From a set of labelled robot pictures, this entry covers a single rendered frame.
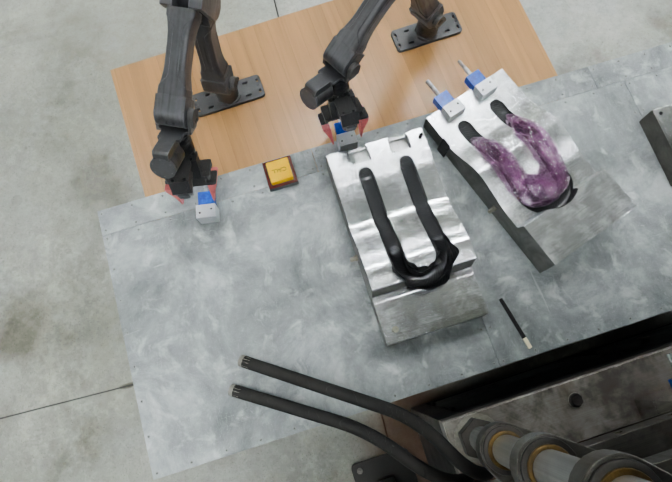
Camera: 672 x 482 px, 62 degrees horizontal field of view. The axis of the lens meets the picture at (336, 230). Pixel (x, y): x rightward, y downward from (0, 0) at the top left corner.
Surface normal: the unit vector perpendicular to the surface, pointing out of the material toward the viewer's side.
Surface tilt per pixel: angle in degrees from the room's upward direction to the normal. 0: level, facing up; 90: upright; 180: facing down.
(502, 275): 0
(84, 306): 0
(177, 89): 22
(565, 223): 0
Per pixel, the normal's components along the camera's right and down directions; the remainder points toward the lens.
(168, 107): -0.08, 0.12
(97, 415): -0.02, -0.25
